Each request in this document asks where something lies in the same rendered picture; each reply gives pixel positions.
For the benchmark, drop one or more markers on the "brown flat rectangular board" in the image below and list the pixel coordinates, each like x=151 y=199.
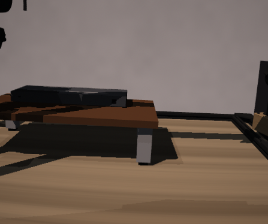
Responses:
x=140 y=114

